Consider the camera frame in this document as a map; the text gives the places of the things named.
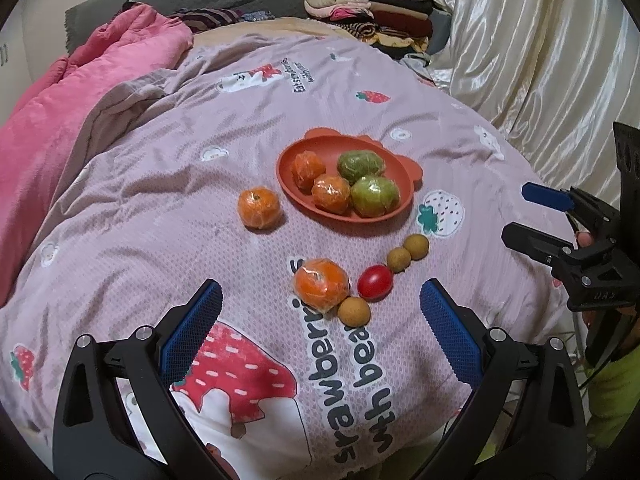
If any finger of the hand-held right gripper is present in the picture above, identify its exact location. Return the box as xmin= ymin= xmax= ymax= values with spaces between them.
xmin=521 ymin=182 xmax=621 ymax=235
xmin=501 ymin=222 xmax=577 ymax=266

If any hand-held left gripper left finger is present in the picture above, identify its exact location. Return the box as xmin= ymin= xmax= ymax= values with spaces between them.
xmin=51 ymin=279 xmax=224 ymax=480

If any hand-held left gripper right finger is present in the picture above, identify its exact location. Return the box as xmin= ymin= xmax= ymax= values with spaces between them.
xmin=415 ymin=279 xmax=587 ymax=480

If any brown longan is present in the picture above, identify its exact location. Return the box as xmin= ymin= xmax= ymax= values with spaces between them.
xmin=337 ymin=296 xmax=372 ymax=327
xmin=403 ymin=234 xmax=431 ymax=261
xmin=386 ymin=247 xmax=412 ymax=274

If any red tomato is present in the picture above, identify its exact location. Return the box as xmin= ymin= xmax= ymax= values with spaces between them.
xmin=356 ymin=265 xmax=394 ymax=302

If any plastic-wrapped orange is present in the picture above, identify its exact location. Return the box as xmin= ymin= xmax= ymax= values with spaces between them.
xmin=311 ymin=174 xmax=352 ymax=213
xmin=292 ymin=258 xmax=352 ymax=312
xmin=292 ymin=151 xmax=327 ymax=191
xmin=236 ymin=187 xmax=281 ymax=231

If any plastic-wrapped green fruit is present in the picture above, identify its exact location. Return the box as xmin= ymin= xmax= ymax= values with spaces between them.
xmin=336 ymin=150 xmax=386 ymax=183
xmin=350 ymin=176 xmax=401 ymax=218

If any orange plastic plate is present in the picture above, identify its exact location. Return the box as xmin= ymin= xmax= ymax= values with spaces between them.
xmin=276 ymin=128 xmax=425 ymax=222

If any person's right hand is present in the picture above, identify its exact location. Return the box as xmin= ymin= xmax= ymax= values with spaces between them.
xmin=575 ymin=229 xmax=601 ymax=332

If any lime green clothing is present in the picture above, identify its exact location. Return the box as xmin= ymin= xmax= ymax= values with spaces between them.
xmin=582 ymin=355 xmax=640 ymax=453

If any cream satin curtain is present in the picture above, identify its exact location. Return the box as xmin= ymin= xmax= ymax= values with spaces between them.
xmin=415 ymin=0 xmax=640 ymax=211

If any purple strawberry printed quilt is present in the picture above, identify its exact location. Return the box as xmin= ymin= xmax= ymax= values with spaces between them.
xmin=0 ymin=34 xmax=591 ymax=480

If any stack of folded clothes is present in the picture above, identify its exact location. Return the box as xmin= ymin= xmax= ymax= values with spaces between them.
xmin=302 ymin=0 xmax=451 ymax=61

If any pink blanket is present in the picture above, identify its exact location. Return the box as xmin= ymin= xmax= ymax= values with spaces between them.
xmin=0 ymin=4 xmax=195 ymax=306

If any beige bed sheet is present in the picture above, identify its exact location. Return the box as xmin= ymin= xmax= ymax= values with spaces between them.
xmin=192 ymin=16 xmax=351 ymax=47

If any dark striped cloth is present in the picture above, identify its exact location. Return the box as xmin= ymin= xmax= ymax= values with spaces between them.
xmin=167 ymin=7 xmax=246 ymax=34

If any white wardrobe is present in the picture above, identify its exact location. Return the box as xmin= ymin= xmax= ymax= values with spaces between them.
xmin=0 ymin=0 xmax=68 ymax=126

